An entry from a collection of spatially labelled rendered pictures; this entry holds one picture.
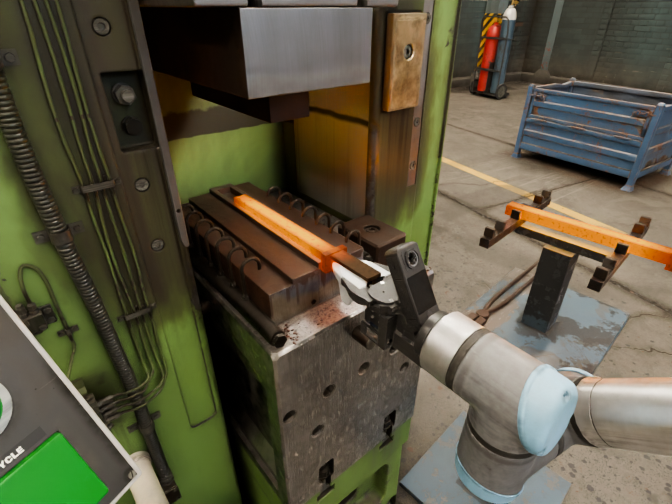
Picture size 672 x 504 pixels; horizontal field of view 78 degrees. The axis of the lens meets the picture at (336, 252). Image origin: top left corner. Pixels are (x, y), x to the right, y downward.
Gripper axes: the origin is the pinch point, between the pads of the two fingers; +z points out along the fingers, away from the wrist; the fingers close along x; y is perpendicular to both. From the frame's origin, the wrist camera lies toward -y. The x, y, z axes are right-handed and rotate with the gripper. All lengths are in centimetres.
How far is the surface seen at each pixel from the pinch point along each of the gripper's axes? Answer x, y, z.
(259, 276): -10.9, 2.9, 8.4
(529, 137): 380, 79, 149
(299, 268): -5.2, 1.8, 4.9
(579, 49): 842, 34, 313
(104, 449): -39.0, 0.5, -10.4
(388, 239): 14.7, 2.6, 3.5
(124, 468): -38.1, 3.0, -11.7
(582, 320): 59, 29, -23
